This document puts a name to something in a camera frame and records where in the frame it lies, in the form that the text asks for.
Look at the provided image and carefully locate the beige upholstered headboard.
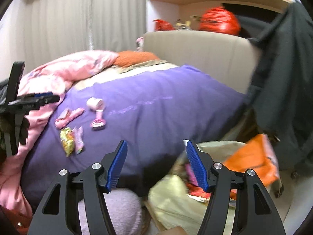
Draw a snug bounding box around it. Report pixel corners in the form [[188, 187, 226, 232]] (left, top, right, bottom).
[[143, 30, 261, 95]]

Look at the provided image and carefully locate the grey curtain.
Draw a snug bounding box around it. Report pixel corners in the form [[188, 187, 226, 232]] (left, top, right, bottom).
[[23, 0, 147, 64]]

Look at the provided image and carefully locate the pink duvet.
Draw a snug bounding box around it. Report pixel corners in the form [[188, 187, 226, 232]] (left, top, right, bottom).
[[0, 50, 118, 216]]

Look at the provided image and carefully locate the pink plastic wrapper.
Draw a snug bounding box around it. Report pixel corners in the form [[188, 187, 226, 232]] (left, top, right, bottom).
[[90, 110, 107, 129]]

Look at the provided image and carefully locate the yellow green snack packet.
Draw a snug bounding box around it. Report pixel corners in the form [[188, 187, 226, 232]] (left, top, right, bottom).
[[59, 127, 77, 157]]

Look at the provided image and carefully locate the purple blanket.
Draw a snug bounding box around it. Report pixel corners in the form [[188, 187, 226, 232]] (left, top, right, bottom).
[[21, 65, 252, 201]]

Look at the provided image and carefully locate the lilac fuzzy cloth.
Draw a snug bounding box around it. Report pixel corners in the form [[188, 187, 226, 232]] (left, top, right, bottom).
[[78, 188, 143, 235]]

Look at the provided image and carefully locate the red garment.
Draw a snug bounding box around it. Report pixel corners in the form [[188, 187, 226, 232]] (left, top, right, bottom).
[[0, 201, 33, 235]]

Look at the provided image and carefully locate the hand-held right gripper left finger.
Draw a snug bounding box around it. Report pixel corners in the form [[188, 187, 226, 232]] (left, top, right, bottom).
[[26, 139, 128, 235]]

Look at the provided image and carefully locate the dark jacket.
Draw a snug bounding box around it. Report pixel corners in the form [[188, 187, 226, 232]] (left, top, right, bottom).
[[248, 0, 313, 173]]

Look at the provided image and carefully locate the yellow plush toy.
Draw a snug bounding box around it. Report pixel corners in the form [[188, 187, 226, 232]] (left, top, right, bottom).
[[174, 17, 192, 31]]

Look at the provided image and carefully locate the orange snack packet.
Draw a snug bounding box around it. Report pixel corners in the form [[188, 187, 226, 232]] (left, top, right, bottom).
[[224, 133, 281, 187]]

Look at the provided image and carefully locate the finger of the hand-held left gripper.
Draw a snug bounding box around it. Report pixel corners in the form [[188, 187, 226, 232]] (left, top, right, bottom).
[[24, 92, 60, 111]]

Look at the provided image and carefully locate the person's left hand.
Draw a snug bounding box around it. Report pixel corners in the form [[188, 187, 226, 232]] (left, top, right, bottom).
[[18, 117, 30, 146]]

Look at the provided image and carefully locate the small red plastic bag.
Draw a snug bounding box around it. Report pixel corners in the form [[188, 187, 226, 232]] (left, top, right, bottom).
[[153, 18, 177, 32]]

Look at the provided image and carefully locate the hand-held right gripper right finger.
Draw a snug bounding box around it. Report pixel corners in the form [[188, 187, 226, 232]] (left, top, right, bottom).
[[183, 139, 287, 235]]

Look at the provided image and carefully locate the beige bed sheet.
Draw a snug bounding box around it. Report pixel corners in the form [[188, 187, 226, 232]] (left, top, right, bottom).
[[73, 60, 182, 91]]

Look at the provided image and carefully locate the large red plastic bag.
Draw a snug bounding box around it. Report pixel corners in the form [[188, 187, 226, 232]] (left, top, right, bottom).
[[198, 6, 241, 35]]

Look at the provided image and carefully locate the dark grey blanket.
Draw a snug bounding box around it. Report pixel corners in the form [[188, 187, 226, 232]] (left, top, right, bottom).
[[0, 78, 10, 106]]

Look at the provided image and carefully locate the orange pillow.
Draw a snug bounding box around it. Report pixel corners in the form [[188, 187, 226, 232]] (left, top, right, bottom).
[[115, 51, 160, 68]]

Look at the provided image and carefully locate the pale yellow plastic bag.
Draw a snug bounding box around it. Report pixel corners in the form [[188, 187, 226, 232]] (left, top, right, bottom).
[[144, 141, 284, 235]]

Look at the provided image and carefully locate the pink crumpled wrapper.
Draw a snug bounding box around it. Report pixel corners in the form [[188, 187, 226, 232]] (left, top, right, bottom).
[[54, 107, 85, 129]]

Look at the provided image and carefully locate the pink plush toy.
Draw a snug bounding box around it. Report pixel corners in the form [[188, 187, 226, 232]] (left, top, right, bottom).
[[135, 36, 145, 52]]

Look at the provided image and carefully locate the white pink paper cup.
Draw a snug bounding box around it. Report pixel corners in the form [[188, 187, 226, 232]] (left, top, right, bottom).
[[86, 97, 106, 112]]

